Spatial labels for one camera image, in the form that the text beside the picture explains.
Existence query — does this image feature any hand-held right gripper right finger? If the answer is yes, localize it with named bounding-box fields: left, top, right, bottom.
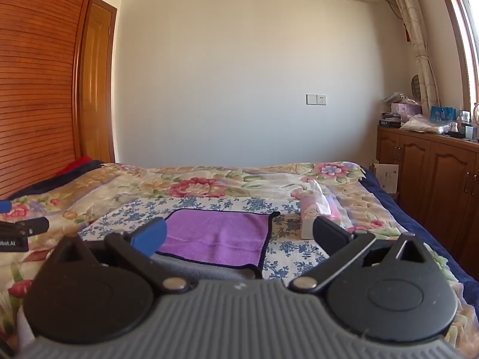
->
left=289, top=215, right=435, bottom=294

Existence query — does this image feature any purple and grey towel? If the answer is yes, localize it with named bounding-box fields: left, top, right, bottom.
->
left=153, top=209, right=281, bottom=279

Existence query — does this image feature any light grey cloth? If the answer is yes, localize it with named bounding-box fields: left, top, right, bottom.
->
left=17, top=305, right=38, bottom=348

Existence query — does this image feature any wooden slatted wardrobe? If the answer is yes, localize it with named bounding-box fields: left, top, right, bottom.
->
left=0, top=0, right=102, bottom=200

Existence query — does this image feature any floral bedspread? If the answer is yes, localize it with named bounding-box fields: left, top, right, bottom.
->
left=0, top=162, right=479, bottom=358

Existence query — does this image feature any pink storage box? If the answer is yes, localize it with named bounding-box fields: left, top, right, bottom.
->
left=390, top=103, right=423, bottom=117

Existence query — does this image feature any blue paper bag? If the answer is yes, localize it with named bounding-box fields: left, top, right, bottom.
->
left=430, top=105, right=456, bottom=123

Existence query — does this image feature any crumpled plastic bag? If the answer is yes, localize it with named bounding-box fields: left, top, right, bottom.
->
left=383, top=92, right=422, bottom=106

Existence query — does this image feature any wooden cabinet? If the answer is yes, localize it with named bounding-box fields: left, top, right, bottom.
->
left=375, top=125, right=479, bottom=270

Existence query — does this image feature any pink tissue box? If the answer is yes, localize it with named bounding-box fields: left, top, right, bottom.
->
left=299, top=180, right=343, bottom=240

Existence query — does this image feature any wooden window frame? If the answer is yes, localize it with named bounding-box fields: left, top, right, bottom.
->
left=432, top=0, right=479, bottom=120

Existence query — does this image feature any stack of dark books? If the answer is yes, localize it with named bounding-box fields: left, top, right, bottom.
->
left=379, top=112, right=403, bottom=127

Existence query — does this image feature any patterned beige curtain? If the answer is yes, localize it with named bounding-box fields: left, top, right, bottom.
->
left=382, top=0, right=441, bottom=116

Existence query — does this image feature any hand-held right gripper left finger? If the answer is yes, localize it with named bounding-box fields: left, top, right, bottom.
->
left=50, top=217, right=190, bottom=294

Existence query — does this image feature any blue floral white cloth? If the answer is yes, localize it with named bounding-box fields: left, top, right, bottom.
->
left=78, top=196, right=330, bottom=281

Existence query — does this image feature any clear plastic bag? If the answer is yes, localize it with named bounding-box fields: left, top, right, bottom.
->
left=400, top=114, right=453, bottom=133

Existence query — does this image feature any cardboard box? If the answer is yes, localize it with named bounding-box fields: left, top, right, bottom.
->
left=369, top=162, right=400, bottom=195

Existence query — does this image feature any wooden door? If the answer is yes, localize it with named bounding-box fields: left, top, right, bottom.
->
left=80, top=0, right=118, bottom=163

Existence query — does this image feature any air conditioner cable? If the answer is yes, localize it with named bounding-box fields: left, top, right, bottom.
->
left=382, top=0, right=403, bottom=19

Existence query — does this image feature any red cloth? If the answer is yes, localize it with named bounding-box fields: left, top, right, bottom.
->
left=56, top=156, right=92, bottom=176

